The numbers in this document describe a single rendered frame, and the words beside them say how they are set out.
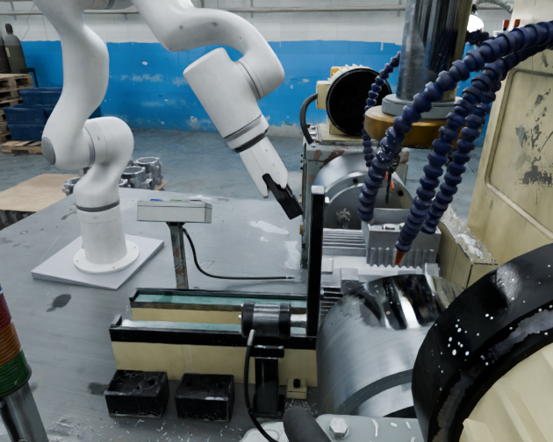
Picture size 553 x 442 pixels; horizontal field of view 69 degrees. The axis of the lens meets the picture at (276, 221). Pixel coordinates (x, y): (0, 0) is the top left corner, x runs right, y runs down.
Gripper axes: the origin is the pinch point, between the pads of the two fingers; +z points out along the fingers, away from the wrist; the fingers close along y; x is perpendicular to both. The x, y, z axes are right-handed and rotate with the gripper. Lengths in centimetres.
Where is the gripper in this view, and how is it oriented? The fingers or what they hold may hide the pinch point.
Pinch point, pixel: (291, 207)
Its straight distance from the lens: 79.8
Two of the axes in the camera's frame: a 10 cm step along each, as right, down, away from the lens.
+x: 8.6, -4.4, -2.6
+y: -0.6, 4.2, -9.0
